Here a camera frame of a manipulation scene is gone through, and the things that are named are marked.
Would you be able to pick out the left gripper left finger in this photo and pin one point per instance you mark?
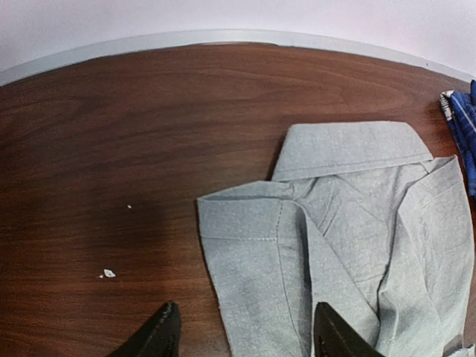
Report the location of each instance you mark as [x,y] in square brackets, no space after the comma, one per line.
[158,336]

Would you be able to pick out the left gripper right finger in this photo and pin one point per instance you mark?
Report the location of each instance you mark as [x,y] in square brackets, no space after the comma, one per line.
[334,337]

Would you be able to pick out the grey long sleeve shirt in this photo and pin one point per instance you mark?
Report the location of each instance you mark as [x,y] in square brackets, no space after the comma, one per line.
[357,215]

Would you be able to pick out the blue plaid folded shirt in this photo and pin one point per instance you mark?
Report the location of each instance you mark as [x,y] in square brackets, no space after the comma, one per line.
[459,111]

